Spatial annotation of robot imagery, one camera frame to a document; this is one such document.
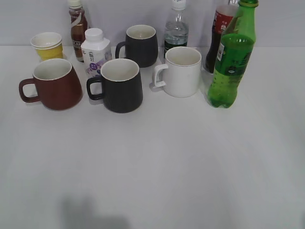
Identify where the dark red ceramic mug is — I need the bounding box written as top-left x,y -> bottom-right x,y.
19,58 -> 82,110

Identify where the rear black ceramic mug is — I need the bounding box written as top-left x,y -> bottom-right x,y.
115,25 -> 158,68

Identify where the white milk bottle purple label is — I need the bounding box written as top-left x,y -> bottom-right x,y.
81,28 -> 112,77

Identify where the front black ceramic mug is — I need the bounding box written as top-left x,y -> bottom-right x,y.
86,58 -> 143,113

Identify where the green plastic soda bottle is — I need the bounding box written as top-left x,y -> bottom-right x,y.
207,0 -> 259,108

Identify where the white ceramic mug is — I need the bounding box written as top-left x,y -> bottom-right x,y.
152,46 -> 202,98

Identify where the dark cola bottle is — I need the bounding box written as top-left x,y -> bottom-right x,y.
205,0 -> 238,73

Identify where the clear water bottle green label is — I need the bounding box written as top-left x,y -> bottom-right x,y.
164,0 -> 189,55

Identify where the black ceramic mug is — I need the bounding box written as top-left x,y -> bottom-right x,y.
86,58 -> 143,113
115,25 -> 158,68

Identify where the brown tea bottle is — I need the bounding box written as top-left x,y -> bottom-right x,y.
67,0 -> 89,62

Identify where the yellow paper cup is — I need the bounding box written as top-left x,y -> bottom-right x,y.
30,32 -> 63,61

